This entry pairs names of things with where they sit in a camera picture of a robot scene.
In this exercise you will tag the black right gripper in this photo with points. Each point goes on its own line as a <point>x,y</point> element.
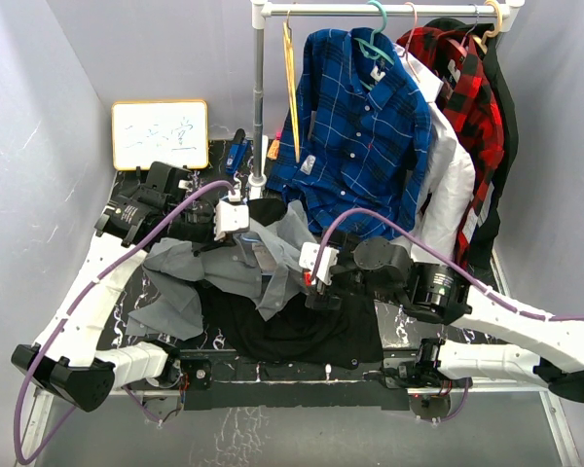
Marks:
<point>327,296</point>

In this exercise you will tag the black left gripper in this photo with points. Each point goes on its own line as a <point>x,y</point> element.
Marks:
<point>209,242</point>

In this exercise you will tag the grey shirt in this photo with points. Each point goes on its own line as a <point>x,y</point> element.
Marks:
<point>266,274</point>

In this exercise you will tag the light blue wire hanger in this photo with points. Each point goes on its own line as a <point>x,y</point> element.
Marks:
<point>248,239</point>

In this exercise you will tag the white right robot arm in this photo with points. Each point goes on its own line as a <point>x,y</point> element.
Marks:
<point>534,346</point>

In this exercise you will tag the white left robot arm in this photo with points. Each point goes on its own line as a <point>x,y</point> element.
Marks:
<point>64,359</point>

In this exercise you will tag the black shirt on table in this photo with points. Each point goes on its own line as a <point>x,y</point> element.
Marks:
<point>297,333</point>

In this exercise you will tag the white shirt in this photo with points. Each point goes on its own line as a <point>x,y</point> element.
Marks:
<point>449,177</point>

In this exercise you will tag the blue plaid shirt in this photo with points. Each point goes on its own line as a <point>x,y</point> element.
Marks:
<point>363,144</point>

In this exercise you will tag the yellow plastic hanger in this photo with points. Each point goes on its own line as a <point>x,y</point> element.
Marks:
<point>289,61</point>

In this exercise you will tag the red black plaid shirt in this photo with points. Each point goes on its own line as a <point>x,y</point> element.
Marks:
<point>467,142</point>

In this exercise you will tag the teal plastic hanger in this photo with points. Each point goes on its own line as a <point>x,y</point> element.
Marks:
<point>371,51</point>

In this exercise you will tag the pink hanger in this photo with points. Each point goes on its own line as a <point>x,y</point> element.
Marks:
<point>411,67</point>

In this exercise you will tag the blue stapler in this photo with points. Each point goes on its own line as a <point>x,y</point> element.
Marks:
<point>236,153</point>

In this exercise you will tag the yellow framed whiteboard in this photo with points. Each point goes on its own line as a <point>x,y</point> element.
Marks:
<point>169,131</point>

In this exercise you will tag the orange small object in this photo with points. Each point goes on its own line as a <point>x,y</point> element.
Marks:
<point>273,150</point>

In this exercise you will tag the black hanging garment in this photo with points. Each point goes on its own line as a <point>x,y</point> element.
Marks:
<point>503,121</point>

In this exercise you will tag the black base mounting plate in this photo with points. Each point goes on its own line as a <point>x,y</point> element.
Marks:
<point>207,380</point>

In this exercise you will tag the metal clothes rack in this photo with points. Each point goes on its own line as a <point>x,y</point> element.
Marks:
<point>504,12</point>

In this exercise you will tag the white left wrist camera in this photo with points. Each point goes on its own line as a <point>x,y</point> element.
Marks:
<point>231,216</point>

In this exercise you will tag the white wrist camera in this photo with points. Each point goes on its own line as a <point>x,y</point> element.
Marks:
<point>316,267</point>
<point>231,216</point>

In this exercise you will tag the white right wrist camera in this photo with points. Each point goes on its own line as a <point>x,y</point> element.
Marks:
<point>316,267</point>

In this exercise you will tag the aluminium frame rail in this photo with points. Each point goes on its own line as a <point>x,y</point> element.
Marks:
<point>160,411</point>

